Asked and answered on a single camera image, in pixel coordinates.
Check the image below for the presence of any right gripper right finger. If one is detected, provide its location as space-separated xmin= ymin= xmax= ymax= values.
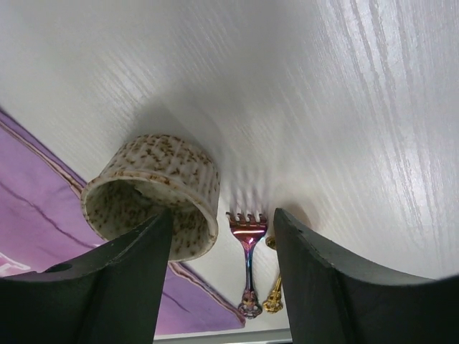
xmin=273 ymin=208 xmax=458 ymax=343

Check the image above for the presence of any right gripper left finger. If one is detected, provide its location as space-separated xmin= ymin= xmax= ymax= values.
xmin=1 ymin=209 xmax=173 ymax=343

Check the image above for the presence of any gold spoon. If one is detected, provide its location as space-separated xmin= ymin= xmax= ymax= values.
xmin=262 ymin=236 xmax=283 ymax=314

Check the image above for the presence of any purple Elsa placemat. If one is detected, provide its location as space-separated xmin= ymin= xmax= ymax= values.
xmin=1 ymin=113 xmax=245 ymax=335

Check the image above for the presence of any iridescent fork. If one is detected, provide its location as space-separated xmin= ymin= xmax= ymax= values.
xmin=226 ymin=212 xmax=268 ymax=320

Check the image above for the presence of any speckled ceramic cup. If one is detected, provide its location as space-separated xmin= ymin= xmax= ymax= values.
xmin=80 ymin=134 xmax=221 ymax=262

